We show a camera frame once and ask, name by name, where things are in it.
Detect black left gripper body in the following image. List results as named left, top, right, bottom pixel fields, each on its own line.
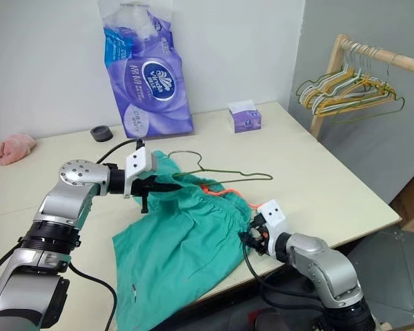
left=130, top=174, right=159, bottom=215

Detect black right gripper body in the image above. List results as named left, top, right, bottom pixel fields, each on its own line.
left=251, top=214, right=270, bottom=257

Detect green shorts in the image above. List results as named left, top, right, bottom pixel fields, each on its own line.
left=111, top=149, right=263, bottom=326

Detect dark green wire hanger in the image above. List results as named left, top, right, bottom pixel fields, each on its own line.
left=167, top=149, right=275, bottom=189

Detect black round lid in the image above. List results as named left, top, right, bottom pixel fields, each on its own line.
left=90, top=125, right=114, bottom=143

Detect purple tissue multipack bag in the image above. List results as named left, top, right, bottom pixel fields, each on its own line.
left=97, top=0, right=195, bottom=140

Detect small purple tissue box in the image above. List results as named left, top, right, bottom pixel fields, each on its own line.
left=226, top=99, right=265, bottom=134

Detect pink cloth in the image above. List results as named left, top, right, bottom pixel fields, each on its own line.
left=0, top=133, right=37, bottom=166

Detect wooden clothes rack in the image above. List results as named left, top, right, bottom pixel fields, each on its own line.
left=310, top=33, right=414, bottom=141

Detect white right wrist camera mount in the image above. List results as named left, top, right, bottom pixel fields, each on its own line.
left=256, top=199, right=291, bottom=258

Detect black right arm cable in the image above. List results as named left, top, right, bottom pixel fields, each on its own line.
left=242, top=241, right=327, bottom=308

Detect orange drawstring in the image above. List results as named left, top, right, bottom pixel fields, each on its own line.
left=200, top=183, right=264, bottom=210

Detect white wire hanger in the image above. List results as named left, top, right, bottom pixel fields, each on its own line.
left=302, top=48, right=394, bottom=117

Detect light green wire hanger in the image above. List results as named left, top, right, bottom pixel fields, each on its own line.
left=295, top=51, right=358, bottom=106

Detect yellow wire hanger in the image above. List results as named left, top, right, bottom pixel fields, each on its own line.
left=305, top=51, right=400, bottom=114

